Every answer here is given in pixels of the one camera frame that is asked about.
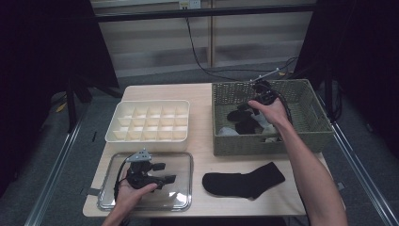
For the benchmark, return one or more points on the black metal stand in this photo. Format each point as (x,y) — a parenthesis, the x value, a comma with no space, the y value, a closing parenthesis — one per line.
(71,106)
(328,94)

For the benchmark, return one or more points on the person's left hand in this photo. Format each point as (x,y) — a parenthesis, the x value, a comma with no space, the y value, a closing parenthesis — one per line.
(128,201)

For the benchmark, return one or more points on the aluminium floor rail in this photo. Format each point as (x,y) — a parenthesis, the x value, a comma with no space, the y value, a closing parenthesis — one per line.
(53,179)
(360,175)

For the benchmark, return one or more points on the green woven basket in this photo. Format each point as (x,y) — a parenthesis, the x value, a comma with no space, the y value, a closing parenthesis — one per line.
(235,147)

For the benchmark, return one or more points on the black sock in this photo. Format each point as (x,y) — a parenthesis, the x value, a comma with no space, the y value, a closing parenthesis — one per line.
(244,126)
(238,185)

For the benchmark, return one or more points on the beige sock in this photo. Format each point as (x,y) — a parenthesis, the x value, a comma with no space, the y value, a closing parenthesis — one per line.
(272,139)

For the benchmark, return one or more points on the small yellow scrap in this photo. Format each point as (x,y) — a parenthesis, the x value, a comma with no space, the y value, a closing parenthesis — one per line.
(282,74)

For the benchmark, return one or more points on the white wall socket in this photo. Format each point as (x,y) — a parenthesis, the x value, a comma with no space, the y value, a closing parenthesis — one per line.
(194,3)

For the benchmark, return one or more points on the black curtain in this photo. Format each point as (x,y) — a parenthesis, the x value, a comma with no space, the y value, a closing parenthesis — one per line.
(367,47)
(37,47)

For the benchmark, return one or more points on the yellow floor tape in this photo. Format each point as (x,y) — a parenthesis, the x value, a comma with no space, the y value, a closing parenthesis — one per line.
(61,107)

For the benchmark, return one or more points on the person's right hand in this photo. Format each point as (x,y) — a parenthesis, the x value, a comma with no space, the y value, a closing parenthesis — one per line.
(274,114)

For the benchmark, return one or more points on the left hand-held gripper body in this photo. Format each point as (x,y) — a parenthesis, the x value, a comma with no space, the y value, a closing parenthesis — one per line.
(139,179)

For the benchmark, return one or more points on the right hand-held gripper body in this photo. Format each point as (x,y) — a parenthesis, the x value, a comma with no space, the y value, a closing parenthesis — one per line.
(265,92)

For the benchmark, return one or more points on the black tape piece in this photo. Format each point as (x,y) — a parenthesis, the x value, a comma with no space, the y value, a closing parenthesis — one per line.
(91,191)
(341,186)

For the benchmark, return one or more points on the clear plastic lid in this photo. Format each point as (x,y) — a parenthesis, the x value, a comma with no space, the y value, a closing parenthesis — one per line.
(180,166)

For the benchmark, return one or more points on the black horizontal bar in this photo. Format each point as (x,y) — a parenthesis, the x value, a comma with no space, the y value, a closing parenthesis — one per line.
(156,14)

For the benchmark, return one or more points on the white compartment storage box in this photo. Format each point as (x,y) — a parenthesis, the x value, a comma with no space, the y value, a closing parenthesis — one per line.
(147,147)

